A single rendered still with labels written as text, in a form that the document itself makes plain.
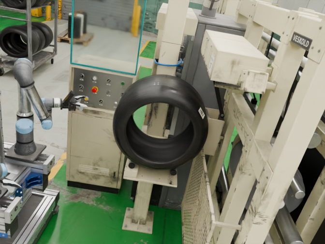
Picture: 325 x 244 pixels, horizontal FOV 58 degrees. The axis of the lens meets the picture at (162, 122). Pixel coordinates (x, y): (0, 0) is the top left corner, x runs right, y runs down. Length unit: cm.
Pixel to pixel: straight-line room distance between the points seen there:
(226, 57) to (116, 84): 134
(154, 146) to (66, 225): 112
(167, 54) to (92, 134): 112
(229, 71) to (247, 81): 12
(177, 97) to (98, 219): 156
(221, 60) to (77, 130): 171
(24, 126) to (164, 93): 107
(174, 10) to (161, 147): 93
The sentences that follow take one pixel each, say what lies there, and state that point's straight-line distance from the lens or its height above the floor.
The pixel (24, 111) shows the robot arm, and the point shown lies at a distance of 237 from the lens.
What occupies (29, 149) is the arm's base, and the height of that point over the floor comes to 75.
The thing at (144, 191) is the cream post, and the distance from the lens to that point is 256.
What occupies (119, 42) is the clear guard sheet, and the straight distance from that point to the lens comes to 243.
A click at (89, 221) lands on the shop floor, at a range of 284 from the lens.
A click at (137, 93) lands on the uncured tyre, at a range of 171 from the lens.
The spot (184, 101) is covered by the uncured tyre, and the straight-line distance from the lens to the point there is 169.
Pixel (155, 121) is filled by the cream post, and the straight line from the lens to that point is 219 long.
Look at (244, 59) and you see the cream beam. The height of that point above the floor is 176.
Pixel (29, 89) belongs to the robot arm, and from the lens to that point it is 217.
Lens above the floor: 204
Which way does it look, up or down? 26 degrees down
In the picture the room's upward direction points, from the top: 11 degrees clockwise
